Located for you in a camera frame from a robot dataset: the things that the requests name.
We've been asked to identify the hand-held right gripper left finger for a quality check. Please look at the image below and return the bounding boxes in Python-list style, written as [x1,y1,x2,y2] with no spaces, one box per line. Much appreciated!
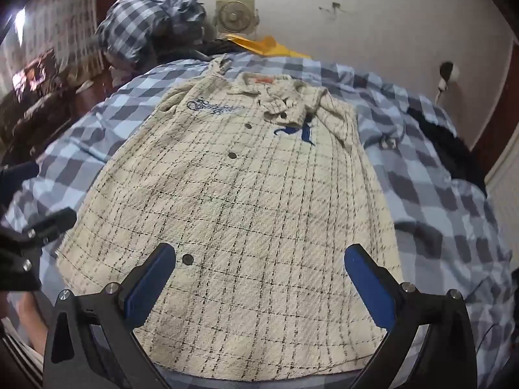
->
[42,243,177,389]

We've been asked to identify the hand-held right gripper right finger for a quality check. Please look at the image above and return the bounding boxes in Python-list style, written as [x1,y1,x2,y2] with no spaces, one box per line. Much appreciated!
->
[344,244,477,389]

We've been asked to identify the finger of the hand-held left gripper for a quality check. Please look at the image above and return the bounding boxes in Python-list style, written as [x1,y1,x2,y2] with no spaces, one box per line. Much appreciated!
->
[0,207,78,292]

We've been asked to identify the cream plaid button shirt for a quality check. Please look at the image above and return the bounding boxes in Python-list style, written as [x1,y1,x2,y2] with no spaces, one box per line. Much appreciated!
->
[54,54,406,383]

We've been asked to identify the person's left forearm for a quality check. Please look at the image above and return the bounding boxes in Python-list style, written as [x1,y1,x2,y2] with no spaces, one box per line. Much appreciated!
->
[16,292,53,353]

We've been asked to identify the blue grey checkered bed blanket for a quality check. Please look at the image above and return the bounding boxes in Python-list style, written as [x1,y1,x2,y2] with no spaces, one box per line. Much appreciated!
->
[0,54,519,389]

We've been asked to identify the dark wooden dresser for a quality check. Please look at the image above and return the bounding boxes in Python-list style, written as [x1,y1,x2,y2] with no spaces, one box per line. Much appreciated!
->
[0,49,118,155]

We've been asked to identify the black cloth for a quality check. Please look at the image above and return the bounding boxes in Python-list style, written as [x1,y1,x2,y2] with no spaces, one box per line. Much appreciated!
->
[405,105,487,183]

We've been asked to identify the television screen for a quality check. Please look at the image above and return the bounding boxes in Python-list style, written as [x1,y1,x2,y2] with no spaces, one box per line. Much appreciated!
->
[12,59,49,90]

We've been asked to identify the brown wooden door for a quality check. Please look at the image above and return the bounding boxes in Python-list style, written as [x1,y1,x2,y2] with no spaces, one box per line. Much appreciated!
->
[472,44,519,179]

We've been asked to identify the patterned curtain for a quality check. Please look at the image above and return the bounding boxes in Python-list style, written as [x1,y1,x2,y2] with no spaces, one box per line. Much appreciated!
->
[0,0,106,102]

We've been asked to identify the dark grey cloth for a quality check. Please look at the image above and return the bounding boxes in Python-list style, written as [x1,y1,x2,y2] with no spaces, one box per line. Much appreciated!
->
[152,24,232,63]

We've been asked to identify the bundled checkered bedding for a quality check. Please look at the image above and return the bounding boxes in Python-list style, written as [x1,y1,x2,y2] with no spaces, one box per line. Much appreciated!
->
[95,0,207,65]

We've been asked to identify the yellow cloth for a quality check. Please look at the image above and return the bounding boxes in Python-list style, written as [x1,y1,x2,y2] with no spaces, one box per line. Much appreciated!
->
[225,34,313,59]

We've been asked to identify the beige box fan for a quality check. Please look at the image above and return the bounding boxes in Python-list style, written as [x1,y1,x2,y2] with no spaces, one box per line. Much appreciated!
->
[214,0,258,37]

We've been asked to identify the wall fixture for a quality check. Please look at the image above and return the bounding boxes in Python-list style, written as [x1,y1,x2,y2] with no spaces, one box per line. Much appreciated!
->
[436,61,461,94]

